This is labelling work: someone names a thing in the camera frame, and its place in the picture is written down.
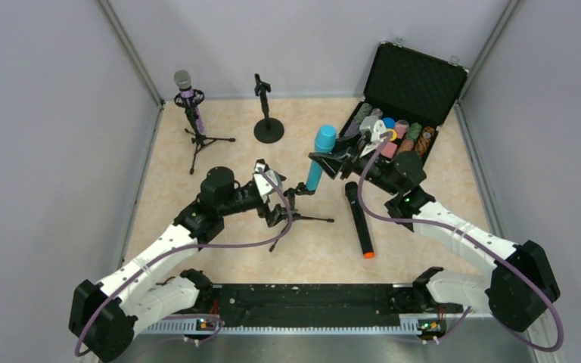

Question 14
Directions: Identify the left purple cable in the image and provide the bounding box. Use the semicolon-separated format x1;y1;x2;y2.
73;170;295;358

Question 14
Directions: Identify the black poker chip case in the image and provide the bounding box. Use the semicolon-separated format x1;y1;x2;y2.
339;42;469;162

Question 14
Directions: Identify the black microphone orange end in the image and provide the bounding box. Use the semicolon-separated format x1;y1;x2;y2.
344;181;375;259

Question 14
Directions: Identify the tripod stand with shock mount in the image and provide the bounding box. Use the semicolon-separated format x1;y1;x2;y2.
173;87;236;175

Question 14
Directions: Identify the black tripod clip stand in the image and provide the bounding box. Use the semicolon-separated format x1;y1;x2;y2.
269;182;335;253

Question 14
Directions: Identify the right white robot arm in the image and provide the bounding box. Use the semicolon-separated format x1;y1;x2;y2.
309;137;564;334

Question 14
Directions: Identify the purple glitter microphone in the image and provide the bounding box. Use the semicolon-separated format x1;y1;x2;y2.
173;70;205;134

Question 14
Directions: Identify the light blue microphone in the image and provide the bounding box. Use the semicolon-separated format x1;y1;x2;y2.
305;125;338;192

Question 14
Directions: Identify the black round-base mic stand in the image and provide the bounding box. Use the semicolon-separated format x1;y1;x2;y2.
253;73;284;144

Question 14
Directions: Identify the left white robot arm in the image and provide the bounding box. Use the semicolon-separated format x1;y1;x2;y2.
68;159;292;362

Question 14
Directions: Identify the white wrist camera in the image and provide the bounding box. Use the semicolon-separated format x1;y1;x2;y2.
253;166;282;202
359;116;397;157

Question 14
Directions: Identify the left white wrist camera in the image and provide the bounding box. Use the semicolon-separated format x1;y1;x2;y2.
253;166;282;202

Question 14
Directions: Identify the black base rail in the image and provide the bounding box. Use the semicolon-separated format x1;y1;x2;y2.
144;284;464;339

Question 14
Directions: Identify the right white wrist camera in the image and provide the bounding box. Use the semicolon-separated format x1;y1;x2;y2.
359;116;397;157

